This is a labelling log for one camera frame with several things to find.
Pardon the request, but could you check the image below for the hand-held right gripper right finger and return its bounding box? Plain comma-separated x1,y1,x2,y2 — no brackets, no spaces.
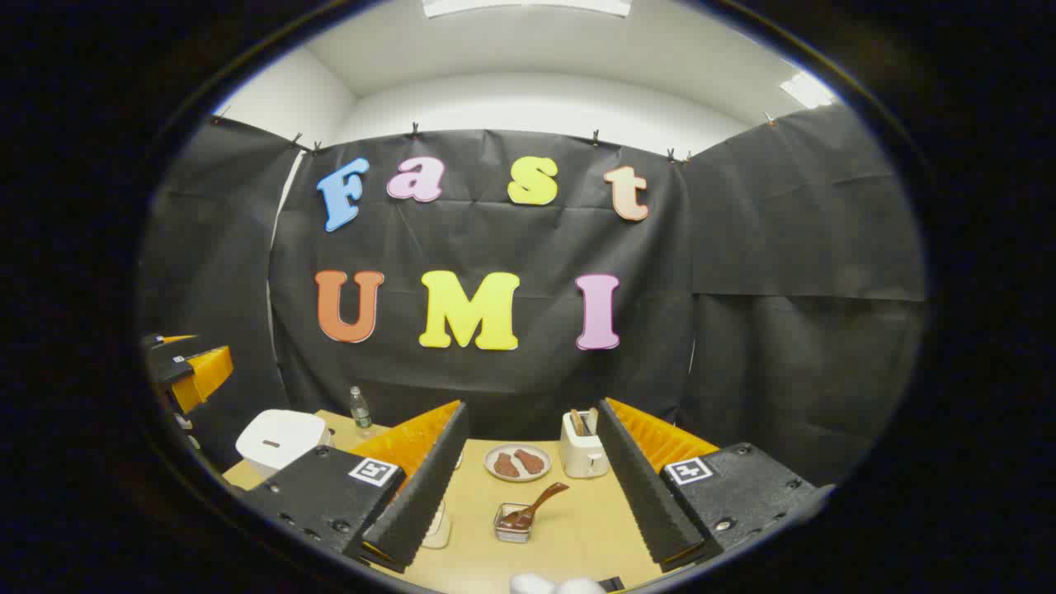
596,398,826,572

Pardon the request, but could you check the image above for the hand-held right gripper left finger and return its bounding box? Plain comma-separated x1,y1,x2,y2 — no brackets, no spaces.
243,400,471,574

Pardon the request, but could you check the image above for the white rice cooker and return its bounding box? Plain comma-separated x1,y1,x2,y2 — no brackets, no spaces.
235,409,329,479

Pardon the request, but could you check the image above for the brown wooden spoon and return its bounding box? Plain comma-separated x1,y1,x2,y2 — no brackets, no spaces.
499,483,570,530

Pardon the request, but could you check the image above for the wire chopstick holder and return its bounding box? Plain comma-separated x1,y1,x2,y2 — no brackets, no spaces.
493,502,533,544

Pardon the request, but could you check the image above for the white toaster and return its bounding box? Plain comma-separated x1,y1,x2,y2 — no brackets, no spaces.
559,410,611,479

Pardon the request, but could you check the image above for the clear water bottle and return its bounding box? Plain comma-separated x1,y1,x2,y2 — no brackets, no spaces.
349,386,374,438

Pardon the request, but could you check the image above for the white round plate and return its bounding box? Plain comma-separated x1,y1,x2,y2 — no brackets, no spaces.
483,444,552,483

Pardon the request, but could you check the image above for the black backdrop cloth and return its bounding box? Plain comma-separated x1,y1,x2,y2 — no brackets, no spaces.
140,103,929,488

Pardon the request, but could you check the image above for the ceiling light panel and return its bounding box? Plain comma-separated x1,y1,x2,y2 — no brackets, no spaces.
422,0,632,19
780,73,836,110

